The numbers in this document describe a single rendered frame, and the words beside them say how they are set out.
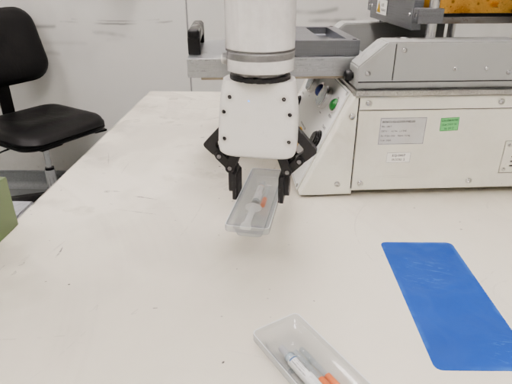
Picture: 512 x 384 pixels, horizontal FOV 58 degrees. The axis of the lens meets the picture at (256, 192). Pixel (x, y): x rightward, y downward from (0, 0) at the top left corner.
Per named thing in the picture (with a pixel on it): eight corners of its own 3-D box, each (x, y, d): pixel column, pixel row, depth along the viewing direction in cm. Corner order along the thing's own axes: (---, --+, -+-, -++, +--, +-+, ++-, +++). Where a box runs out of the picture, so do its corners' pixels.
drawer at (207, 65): (339, 57, 95) (342, 17, 92) (369, 81, 75) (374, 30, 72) (196, 59, 94) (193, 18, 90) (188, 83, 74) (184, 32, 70)
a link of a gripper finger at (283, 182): (278, 158, 59) (277, 204, 62) (303, 160, 59) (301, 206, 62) (282, 149, 62) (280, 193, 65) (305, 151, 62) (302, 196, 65)
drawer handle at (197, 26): (204, 42, 89) (203, 20, 87) (200, 55, 75) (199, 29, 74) (193, 42, 89) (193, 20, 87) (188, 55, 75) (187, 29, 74)
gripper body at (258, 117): (211, 70, 54) (215, 159, 59) (299, 73, 52) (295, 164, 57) (226, 59, 60) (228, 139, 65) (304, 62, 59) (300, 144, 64)
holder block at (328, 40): (333, 39, 92) (334, 25, 91) (359, 56, 74) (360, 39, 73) (251, 40, 92) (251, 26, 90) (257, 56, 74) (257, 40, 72)
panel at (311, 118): (279, 134, 106) (317, 58, 99) (297, 190, 79) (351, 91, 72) (271, 130, 105) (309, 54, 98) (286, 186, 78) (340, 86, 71)
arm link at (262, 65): (213, 52, 52) (215, 78, 54) (290, 55, 51) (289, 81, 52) (230, 42, 60) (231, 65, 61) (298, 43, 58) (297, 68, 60)
